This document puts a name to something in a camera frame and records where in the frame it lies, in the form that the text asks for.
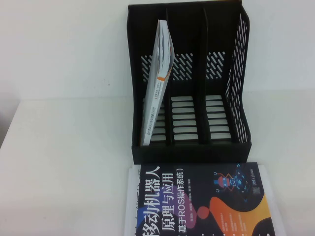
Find white car suspension book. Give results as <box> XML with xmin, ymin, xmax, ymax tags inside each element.
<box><xmin>126</xmin><ymin>162</ymin><xmax>284</xmax><ymax>236</ymax></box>

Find dark robot textbook colourful cover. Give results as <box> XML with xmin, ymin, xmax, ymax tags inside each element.
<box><xmin>124</xmin><ymin>161</ymin><xmax>281</xmax><ymax>236</ymax></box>

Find black plastic book stand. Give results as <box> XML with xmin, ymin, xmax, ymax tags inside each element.
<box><xmin>126</xmin><ymin>2</ymin><xmax>253</xmax><ymax>165</ymax></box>

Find white book with orange stripe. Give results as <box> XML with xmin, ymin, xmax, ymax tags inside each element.
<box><xmin>140</xmin><ymin>19</ymin><xmax>177</xmax><ymax>146</ymax></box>

